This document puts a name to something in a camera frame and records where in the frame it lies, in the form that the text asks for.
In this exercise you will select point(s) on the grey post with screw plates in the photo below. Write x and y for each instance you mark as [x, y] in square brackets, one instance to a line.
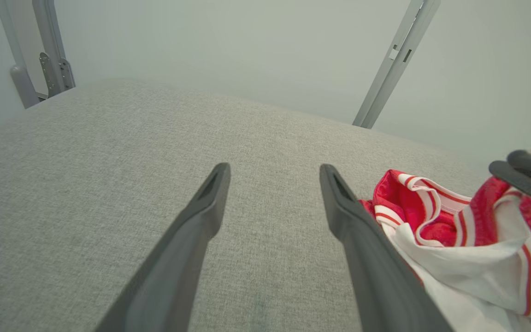
[53, 50]

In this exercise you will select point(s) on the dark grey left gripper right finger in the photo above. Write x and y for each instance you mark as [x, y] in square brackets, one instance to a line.
[376, 276]

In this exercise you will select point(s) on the grey metal post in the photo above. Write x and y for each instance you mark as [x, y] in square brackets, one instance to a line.
[394, 60]

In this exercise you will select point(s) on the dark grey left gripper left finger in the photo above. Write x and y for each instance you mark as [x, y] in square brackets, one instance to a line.
[178, 267]

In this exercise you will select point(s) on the red and white jersey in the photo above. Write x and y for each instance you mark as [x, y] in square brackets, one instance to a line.
[468, 258]

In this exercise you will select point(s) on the grey rounded cylinder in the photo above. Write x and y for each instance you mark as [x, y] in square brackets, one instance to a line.
[23, 87]

